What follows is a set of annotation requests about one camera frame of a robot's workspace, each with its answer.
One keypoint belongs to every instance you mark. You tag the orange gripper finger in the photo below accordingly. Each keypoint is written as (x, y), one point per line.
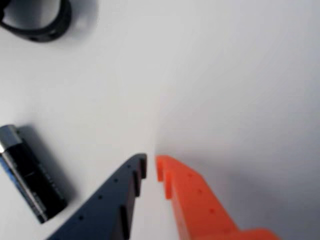
(197, 207)

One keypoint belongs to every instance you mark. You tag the blue-grey gripper finger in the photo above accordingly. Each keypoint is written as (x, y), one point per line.
(105, 210)

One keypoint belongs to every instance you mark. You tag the black cylindrical battery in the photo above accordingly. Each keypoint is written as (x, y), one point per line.
(35, 180)

